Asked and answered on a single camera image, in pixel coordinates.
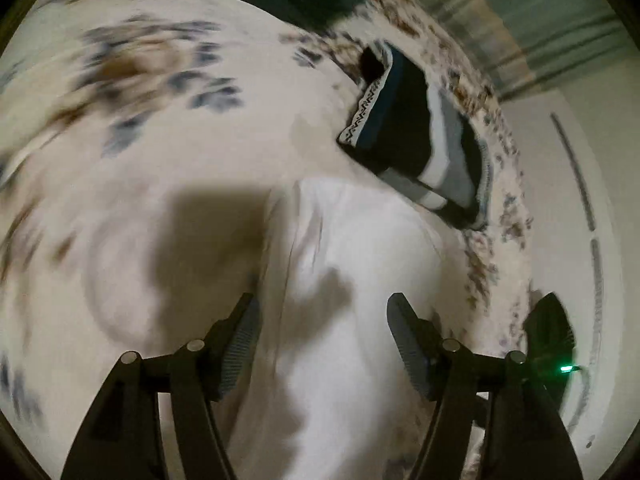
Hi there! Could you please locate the black folded garment zigzag band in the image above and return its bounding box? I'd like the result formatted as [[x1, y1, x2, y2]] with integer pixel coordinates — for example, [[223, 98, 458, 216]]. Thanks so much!
[[337, 42, 437, 177]]

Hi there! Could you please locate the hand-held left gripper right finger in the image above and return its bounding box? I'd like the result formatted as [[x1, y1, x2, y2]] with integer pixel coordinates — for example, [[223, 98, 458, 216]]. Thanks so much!
[[386, 292, 584, 480]]

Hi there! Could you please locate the striped curtain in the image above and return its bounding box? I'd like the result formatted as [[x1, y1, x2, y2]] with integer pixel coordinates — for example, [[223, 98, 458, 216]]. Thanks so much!
[[414, 0, 637, 104]]

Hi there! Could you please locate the grey white striped folded garment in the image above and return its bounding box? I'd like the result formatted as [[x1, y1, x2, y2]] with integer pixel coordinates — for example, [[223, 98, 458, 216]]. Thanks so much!
[[376, 84, 495, 231]]

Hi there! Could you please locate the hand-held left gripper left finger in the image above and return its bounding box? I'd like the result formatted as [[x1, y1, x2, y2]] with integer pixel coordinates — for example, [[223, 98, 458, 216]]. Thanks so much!
[[61, 292, 261, 480]]

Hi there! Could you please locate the floral printed bed sheet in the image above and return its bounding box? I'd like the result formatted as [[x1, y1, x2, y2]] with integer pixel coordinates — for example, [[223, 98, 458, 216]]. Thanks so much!
[[0, 0, 535, 480]]

